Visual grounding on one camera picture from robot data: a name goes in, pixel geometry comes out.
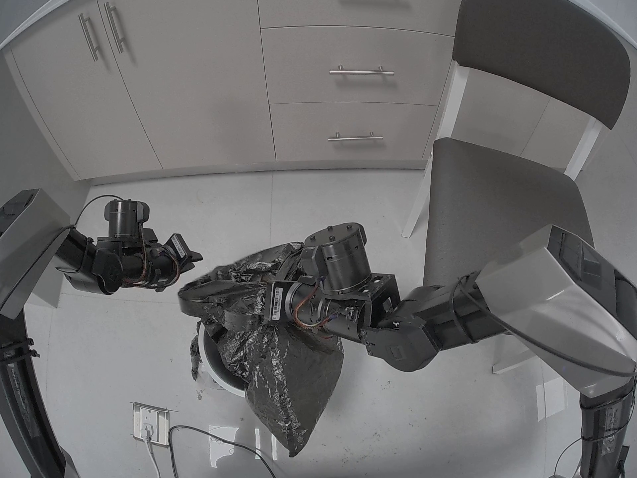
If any black plastic bag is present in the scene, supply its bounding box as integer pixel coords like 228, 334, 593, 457
178, 242, 345, 459

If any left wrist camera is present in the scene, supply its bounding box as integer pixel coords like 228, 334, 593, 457
143, 227, 170, 254

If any clear crumpled wrapper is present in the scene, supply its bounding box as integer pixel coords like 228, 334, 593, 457
196, 364, 222, 392

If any white trash bin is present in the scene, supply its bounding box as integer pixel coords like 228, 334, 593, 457
198, 319, 249, 399

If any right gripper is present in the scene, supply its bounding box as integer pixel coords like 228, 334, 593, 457
269, 279, 326, 327

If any white cable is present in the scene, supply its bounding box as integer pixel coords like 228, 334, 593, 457
143, 429, 161, 478

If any beige cabinet with metal handles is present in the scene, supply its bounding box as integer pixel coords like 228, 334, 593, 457
0, 0, 637, 185

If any white chair with grey seat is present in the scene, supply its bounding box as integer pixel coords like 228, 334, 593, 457
381, 0, 632, 374

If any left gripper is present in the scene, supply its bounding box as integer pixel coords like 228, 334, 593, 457
142, 233, 203, 292

